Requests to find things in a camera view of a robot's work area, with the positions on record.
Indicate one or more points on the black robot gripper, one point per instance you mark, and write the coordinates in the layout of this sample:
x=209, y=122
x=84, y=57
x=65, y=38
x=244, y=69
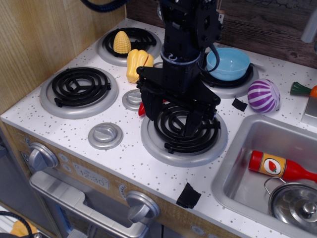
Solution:
x=180, y=83

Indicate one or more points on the yellow toy corn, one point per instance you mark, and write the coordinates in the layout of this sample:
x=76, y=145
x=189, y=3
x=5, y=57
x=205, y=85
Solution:
x=122, y=44

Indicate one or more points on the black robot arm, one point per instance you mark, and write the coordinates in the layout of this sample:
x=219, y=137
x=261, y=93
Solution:
x=191, y=26

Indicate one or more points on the light blue plastic bowl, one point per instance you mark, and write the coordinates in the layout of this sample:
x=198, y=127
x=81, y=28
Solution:
x=233, y=64

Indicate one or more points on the front right black burner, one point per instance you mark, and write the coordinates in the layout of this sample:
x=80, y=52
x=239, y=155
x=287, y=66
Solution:
x=165, y=140

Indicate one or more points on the black burner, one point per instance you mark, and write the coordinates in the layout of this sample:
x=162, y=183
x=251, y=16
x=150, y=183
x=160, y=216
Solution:
x=165, y=140
x=78, y=92
x=230, y=89
x=140, y=39

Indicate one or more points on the red toy chili pepper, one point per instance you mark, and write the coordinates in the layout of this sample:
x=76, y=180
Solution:
x=141, y=110

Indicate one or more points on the silver stovetop knob middle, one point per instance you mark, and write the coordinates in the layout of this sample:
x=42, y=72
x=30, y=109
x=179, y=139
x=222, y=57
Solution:
x=132, y=100

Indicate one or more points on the silver stovetop knob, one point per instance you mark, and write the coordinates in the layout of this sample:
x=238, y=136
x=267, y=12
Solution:
x=158, y=65
x=105, y=136
x=132, y=100

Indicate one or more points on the back right black burner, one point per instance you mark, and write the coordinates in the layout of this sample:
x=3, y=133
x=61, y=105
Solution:
x=230, y=89

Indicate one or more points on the silver stovetop knob upper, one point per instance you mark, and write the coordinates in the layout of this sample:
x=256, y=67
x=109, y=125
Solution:
x=158, y=65

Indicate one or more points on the yellow toy bell pepper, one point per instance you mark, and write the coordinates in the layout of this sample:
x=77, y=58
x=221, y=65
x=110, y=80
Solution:
x=135, y=59

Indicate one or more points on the black tape piece back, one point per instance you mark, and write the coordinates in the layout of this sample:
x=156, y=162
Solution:
x=239, y=105

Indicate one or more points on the black tape piece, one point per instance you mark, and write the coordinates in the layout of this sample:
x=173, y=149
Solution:
x=188, y=197
x=239, y=105

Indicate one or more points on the silver stovetop knob front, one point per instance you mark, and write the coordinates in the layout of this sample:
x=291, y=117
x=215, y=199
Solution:
x=105, y=136

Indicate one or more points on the back left black burner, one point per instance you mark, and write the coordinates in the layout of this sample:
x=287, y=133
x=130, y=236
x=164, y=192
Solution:
x=140, y=39

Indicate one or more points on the black tape piece front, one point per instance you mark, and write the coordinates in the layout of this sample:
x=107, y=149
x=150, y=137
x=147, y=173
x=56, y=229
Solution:
x=188, y=197

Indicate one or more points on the purple striped toy onion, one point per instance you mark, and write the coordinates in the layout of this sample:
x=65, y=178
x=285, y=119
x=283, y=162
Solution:
x=263, y=96

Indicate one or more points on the front left black burner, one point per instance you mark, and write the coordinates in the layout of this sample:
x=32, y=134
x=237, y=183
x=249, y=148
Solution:
x=78, y=92

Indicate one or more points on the silver toy sink basin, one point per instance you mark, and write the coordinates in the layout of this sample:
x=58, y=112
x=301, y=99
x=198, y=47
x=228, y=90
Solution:
x=259, y=148

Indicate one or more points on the red toy ketchup bottle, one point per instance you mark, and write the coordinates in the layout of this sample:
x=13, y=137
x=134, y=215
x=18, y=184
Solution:
x=275, y=166

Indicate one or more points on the silver oven knob right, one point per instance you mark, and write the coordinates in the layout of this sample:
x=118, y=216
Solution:
x=141, y=206

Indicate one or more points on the silver oven knob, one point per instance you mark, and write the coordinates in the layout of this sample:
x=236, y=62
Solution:
x=141, y=206
x=41, y=157

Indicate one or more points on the hanging silver spatula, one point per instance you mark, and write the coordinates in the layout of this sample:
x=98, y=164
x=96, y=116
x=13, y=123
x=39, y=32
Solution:
x=221, y=15

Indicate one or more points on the toy carrot with green top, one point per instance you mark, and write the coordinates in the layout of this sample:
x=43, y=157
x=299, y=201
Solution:
x=299, y=89

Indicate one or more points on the silver oven knob left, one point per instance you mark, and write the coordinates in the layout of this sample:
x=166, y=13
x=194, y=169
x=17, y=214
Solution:
x=41, y=157

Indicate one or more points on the steel toy pot with lid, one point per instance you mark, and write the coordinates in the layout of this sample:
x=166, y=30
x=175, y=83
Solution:
x=294, y=203

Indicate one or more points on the yellow object lower left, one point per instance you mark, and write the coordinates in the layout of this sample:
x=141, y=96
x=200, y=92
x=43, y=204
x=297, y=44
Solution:
x=20, y=230

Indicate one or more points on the silver oven door handle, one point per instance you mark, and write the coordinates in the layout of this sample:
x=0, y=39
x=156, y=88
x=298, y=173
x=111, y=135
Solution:
x=81, y=211

